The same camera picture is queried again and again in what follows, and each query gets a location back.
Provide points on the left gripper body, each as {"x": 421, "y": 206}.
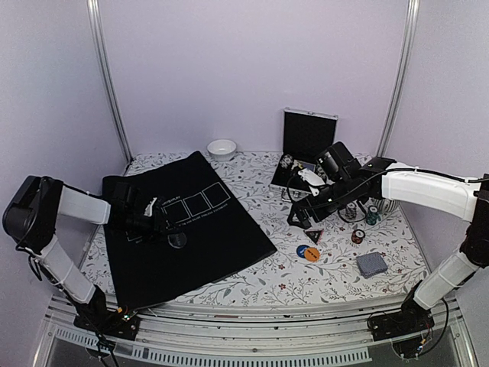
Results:
{"x": 149, "y": 229}

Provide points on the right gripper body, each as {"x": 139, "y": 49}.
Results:
{"x": 341, "y": 196}

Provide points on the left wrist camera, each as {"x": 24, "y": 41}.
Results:
{"x": 149, "y": 208}

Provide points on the chip stack in case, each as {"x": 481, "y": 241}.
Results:
{"x": 286, "y": 161}

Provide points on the right aluminium frame post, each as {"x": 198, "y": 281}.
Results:
{"x": 409, "y": 33}

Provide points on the black poker mat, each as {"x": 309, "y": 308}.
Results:
{"x": 221, "y": 237}

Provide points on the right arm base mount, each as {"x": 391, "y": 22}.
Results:
{"x": 403, "y": 323}

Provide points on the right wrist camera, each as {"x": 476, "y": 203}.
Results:
{"x": 314, "y": 181}

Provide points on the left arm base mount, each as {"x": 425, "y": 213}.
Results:
{"x": 100, "y": 320}

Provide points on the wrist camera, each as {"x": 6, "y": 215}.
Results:
{"x": 314, "y": 181}
{"x": 149, "y": 208}

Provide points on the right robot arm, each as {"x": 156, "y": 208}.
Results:
{"x": 462, "y": 198}

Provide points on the card box in case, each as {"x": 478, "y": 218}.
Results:
{"x": 308, "y": 165}

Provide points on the orange round button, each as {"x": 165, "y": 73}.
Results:
{"x": 312, "y": 254}

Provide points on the green poker chip stack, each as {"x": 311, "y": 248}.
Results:
{"x": 372, "y": 215}

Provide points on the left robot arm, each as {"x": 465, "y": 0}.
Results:
{"x": 31, "y": 218}

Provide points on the aluminium front rail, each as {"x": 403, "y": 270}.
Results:
{"x": 305, "y": 335}

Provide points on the aluminium poker case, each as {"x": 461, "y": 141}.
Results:
{"x": 305, "y": 135}

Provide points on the aluminium frame post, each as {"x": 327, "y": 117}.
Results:
{"x": 95, "y": 22}
{"x": 409, "y": 33}

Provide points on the black triangular token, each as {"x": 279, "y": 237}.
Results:
{"x": 314, "y": 235}

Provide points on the blue round button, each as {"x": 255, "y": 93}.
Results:
{"x": 301, "y": 249}

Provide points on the clear dealer puck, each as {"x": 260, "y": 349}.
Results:
{"x": 177, "y": 240}

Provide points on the left aluminium frame post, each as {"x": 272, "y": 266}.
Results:
{"x": 95, "y": 22}

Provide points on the blue playing card deck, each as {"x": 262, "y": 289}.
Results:
{"x": 371, "y": 264}

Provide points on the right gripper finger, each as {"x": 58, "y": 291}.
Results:
{"x": 296, "y": 217}
{"x": 310, "y": 223}

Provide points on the red poker chip stack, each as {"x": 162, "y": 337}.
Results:
{"x": 358, "y": 236}

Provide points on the white ceramic bowl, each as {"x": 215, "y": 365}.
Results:
{"x": 222, "y": 150}

